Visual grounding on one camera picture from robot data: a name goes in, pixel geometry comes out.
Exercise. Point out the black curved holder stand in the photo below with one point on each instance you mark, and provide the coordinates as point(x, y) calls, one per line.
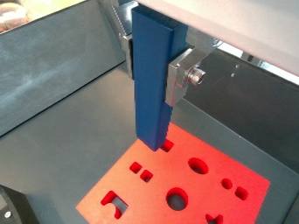
point(14, 208)

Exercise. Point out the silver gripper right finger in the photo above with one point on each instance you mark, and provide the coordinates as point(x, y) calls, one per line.
point(182, 71)

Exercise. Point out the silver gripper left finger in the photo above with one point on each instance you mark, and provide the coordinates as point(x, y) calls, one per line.
point(121, 9)

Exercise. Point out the blue rectangular bar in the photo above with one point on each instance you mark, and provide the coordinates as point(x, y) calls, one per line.
point(158, 40)

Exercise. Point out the red shape-sorter block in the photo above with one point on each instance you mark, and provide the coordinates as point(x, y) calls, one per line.
point(182, 184)

